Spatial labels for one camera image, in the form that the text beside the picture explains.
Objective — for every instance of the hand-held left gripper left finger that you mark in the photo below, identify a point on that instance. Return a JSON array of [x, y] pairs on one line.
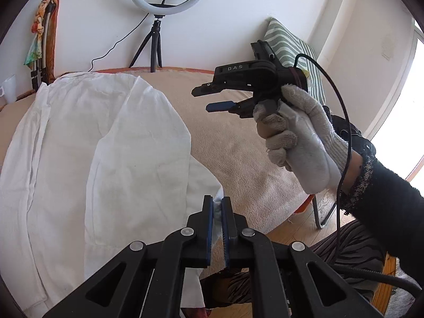
[[208, 232]]

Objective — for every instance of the black mini tripod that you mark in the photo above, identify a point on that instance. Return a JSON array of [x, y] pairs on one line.
[[155, 39]]

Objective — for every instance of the white fringed rug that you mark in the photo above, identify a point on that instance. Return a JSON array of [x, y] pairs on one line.
[[402, 301]]

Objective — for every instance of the bright window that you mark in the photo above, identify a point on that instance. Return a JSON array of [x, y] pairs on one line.
[[410, 106]]

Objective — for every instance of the metal chair frame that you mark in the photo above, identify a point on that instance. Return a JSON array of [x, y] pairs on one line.
[[316, 215]]

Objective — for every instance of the person's right hand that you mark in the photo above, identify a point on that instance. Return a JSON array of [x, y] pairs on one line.
[[308, 132]]

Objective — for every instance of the person's right forearm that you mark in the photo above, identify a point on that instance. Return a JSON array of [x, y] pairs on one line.
[[391, 205]]

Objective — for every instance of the colourful orange scarf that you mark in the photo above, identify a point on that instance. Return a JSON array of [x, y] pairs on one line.
[[53, 33]]

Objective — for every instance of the green and white patterned pillow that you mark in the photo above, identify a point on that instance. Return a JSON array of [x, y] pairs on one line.
[[281, 39]]

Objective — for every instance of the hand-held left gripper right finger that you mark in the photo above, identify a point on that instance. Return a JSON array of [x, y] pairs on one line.
[[226, 232]]

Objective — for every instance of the beige blanket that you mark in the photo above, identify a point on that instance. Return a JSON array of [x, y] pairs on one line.
[[232, 139]]

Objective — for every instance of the person's striped trousers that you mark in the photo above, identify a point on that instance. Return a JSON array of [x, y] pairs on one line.
[[347, 248]]

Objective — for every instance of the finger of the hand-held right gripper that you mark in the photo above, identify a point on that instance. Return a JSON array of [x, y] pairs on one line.
[[218, 106], [202, 90]]

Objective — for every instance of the white mug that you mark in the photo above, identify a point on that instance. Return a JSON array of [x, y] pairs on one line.
[[10, 89]]

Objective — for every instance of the white long-sleeved shirt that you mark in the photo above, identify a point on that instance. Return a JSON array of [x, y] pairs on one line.
[[82, 155]]

